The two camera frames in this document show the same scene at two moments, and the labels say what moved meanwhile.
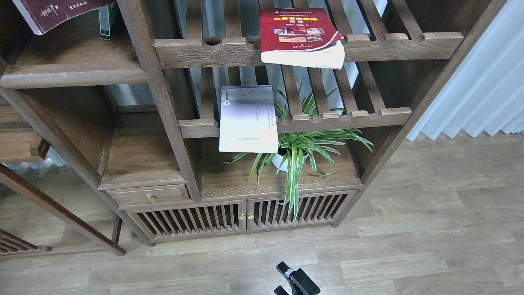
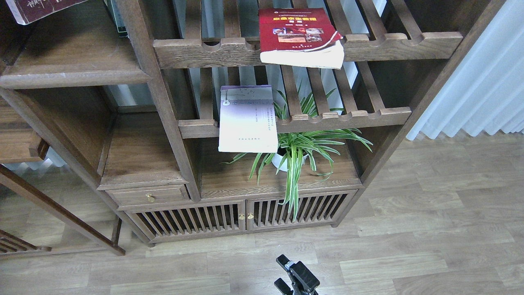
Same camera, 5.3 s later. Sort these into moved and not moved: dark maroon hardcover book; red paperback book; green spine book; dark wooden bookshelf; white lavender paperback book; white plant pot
Moved: dark maroon hardcover book; green spine book
Not moved: white plant pot; dark wooden bookshelf; white lavender paperback book; red paperback book
